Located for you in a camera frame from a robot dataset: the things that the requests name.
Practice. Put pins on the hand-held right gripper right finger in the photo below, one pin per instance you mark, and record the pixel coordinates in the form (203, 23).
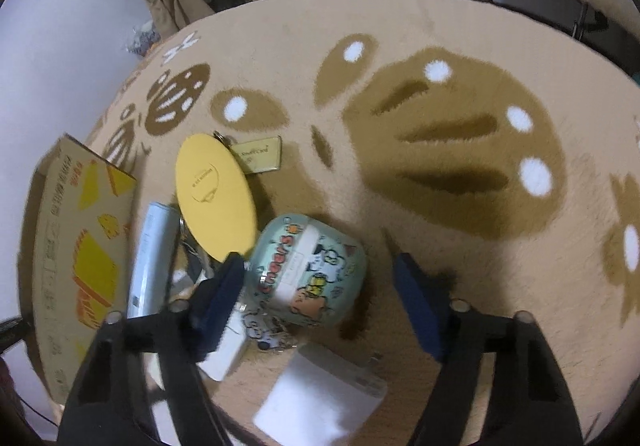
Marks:
(415, 308)

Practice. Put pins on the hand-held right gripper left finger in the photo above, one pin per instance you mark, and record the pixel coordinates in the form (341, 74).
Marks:
(225, 298)

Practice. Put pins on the white power strip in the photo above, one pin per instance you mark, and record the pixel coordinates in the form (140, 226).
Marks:
(227, 353)

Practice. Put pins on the light blue cylindrical device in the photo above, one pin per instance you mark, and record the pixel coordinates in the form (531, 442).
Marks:
(150, 256)

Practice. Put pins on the cartoon print rounded tin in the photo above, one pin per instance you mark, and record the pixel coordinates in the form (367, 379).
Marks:
(310, 271)

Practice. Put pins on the white charger with prongs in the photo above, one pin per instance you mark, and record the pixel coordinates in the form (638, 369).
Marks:
(320, 396)

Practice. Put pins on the brown cardboard box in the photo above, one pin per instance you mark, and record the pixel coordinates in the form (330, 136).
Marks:
(65, 251)

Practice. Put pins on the beige key tag card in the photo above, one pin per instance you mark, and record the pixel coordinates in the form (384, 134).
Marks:
(257, 155)

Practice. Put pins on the beige flower-print rug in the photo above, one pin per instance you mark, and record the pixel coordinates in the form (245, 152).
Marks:
(400, 135)

